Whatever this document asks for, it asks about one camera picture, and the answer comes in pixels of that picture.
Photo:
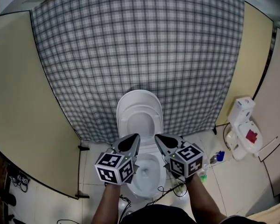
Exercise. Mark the thin white stick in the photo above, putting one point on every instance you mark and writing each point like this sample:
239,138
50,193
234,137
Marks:
268,143

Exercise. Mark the grey perforated block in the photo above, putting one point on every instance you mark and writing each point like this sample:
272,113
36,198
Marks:
213,159

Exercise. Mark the person's right forearm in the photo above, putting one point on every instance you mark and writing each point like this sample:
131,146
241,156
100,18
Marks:
205,202

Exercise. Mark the person's left forearm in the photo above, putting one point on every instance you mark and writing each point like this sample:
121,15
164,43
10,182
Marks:
106,204

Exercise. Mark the grey plaid cloth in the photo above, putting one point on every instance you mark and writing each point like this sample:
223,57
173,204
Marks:
130,43

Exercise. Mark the red cloth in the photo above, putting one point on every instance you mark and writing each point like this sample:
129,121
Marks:
251,136

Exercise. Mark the large cream partition panel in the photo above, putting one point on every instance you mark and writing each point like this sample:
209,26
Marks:
25,101

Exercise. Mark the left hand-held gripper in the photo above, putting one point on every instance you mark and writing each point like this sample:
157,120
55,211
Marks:
112,169

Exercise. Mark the person's dark shirt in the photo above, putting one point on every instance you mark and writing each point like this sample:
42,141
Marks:
158,214

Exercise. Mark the black panel foot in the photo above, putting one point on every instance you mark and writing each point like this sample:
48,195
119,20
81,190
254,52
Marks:
214,130
83,148
82,196

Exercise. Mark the green bottle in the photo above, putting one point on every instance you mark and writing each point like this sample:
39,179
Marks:
203,178

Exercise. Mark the blue crumpled cloth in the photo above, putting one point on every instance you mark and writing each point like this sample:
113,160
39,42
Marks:
220,156

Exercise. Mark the yellow partition panel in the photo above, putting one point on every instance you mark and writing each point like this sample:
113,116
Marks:
249,66

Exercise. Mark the cream fabric cushion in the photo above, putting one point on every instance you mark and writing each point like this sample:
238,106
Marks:
270,214

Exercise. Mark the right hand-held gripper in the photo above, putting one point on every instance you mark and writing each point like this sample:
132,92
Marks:
186,162

